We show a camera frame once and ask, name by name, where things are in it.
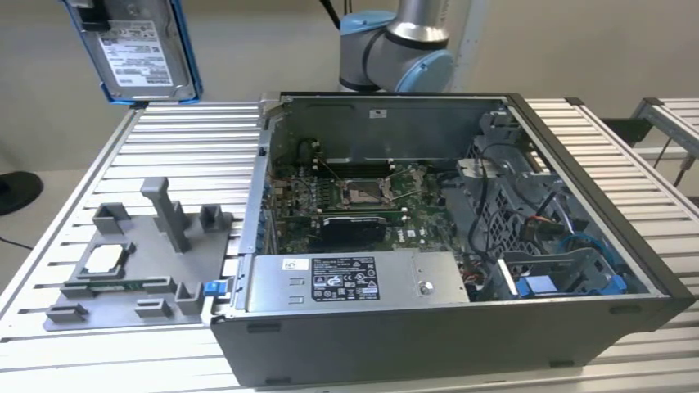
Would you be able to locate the grey metal disk bay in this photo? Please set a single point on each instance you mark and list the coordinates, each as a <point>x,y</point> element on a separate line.
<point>506,204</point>

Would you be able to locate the black RAM slots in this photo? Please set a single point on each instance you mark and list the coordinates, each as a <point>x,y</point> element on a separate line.
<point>354,168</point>

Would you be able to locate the green motherboard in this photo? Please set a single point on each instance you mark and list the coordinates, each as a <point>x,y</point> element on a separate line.
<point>425,233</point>

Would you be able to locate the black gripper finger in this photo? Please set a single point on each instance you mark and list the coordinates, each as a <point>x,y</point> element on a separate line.
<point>93,16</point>

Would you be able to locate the black graphics card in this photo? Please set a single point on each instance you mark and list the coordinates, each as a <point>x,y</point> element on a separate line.
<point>354,233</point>

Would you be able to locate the hard disk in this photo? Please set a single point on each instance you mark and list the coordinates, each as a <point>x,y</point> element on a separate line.
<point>138,53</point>

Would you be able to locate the silver CPU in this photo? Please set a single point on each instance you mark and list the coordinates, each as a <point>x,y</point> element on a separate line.
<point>105,258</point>

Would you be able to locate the silver power supply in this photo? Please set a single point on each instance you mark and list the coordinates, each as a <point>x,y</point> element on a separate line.
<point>272,282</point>

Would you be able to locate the CPU socket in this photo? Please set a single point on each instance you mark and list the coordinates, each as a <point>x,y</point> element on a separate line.
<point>364,192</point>

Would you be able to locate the metal slat side table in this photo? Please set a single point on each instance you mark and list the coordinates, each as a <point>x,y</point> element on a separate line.
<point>673,118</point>

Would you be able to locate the thin metal locking lever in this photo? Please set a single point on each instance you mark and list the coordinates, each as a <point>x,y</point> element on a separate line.
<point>332,170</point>

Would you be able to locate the black round stand base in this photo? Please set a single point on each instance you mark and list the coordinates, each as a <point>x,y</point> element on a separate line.
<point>18,192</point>

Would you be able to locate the black open PC case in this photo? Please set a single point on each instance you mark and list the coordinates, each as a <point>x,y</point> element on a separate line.
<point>409,348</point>

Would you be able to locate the blue plastic latch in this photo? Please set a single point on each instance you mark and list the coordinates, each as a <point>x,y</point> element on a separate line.
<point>214,287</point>

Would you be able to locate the grey plastic parts rack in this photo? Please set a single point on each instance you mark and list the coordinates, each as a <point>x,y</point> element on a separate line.
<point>146,266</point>

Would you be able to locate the green RAM stick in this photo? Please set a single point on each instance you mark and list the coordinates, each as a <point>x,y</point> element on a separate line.
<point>117,283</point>

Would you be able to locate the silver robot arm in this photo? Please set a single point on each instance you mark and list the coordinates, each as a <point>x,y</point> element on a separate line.
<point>381,45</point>

